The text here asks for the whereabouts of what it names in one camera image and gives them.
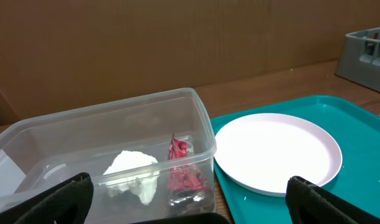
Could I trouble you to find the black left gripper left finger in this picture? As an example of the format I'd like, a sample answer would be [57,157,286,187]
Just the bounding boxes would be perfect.
[0,172,93,224]

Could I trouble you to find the grey dishwasher rack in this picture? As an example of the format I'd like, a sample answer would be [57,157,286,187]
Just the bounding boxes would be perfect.
[335,27,380,92]

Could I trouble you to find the white tissue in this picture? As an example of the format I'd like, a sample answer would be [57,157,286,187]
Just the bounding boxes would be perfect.
[101,150,161,206]

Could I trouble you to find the clear plastic bin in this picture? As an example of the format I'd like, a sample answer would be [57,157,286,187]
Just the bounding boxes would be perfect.
[0,88,216,223]

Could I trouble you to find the white round plate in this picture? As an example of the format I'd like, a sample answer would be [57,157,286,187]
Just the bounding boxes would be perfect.
[214,113,343,197]

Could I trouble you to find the black rectangular tray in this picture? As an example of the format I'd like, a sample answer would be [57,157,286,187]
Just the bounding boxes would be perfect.
[134,213,230,224]

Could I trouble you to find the red foil wrapper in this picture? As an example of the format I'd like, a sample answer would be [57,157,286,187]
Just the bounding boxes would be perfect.
[166,134,211,207]

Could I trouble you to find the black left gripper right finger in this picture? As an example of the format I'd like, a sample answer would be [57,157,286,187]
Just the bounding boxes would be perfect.
[285,176,380,224]

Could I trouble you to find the cardboard wall panel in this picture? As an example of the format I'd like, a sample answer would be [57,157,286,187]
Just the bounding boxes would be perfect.
[0,0,380,125]

